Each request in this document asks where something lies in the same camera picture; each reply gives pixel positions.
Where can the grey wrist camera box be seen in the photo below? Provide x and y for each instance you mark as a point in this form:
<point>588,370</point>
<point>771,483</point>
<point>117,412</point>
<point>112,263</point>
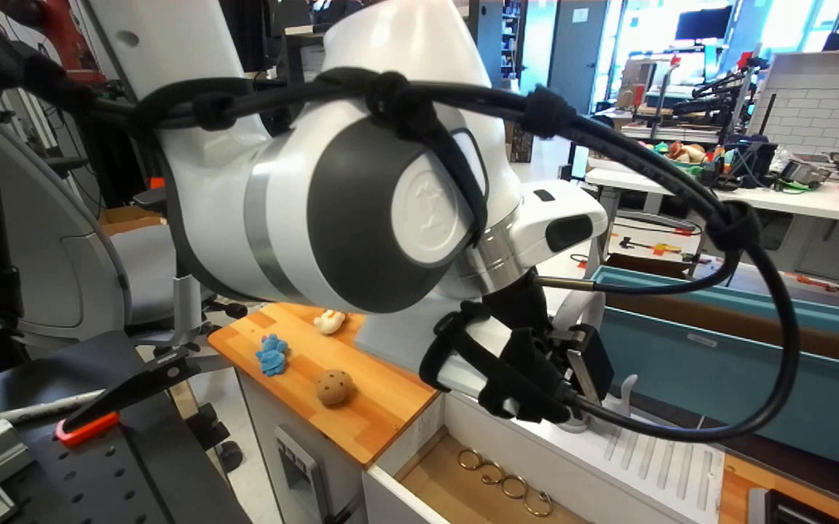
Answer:
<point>464,364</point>

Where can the dark monitor screen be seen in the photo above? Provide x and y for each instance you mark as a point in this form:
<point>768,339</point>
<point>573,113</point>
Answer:
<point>703,23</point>

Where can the black perforated breadboard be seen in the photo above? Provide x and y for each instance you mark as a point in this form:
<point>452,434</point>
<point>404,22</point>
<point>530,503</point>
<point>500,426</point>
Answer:
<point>101,474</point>

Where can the white pegboard panel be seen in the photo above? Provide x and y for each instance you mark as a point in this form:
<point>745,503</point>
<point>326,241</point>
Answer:
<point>818,102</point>

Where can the black caster wheels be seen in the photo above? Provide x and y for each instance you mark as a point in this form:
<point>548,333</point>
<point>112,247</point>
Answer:
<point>218,441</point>

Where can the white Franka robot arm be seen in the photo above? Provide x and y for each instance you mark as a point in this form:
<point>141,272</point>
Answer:
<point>247,192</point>

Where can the grey door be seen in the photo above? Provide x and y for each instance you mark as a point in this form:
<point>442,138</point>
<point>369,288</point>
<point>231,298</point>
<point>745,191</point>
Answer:
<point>579,54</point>

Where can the grey faucet body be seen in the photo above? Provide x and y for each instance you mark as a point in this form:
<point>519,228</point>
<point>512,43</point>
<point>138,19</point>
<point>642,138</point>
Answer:
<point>583,308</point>

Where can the metal post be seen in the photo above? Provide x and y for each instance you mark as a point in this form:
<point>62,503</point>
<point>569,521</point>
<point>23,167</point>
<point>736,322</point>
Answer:
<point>184,307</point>

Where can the white kitchen cabinet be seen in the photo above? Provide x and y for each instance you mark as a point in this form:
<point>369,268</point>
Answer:
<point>275,438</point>

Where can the white toy food piece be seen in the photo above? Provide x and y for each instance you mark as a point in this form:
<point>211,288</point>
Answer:
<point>331,322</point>

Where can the red machine part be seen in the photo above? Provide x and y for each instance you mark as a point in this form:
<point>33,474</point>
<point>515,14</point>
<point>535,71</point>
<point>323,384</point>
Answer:
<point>50,30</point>

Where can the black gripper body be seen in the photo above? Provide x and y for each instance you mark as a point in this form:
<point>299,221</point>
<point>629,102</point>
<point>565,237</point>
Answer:
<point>525,330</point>

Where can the teal storage bin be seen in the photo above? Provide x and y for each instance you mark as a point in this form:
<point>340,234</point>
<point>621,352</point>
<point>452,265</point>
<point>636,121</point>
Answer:
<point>729,368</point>

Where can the blue toy piece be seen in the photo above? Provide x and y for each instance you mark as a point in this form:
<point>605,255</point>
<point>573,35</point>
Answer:
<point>273,355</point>

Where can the white sink with drainboard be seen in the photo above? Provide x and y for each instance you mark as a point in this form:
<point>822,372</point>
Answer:
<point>634,467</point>

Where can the grey curved shell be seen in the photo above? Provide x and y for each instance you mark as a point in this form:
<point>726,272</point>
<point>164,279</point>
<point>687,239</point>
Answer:
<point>59,252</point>

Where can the wooden countertop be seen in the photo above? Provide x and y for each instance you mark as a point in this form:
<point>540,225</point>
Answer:
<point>381,412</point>

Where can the brown toy cookie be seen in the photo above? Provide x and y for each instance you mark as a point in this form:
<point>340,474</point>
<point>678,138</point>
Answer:
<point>337,388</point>

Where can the white workbench table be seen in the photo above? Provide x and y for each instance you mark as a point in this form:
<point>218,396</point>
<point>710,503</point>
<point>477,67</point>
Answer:
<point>808,202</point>

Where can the black device with frame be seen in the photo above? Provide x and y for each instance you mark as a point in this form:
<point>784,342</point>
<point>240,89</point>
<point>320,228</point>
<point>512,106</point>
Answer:
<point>789,509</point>

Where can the shelf box with tools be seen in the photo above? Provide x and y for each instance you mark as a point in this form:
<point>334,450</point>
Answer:
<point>655,247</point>

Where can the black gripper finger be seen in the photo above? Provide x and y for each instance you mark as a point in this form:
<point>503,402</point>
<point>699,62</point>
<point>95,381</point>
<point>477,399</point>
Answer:
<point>594,362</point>
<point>538,406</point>

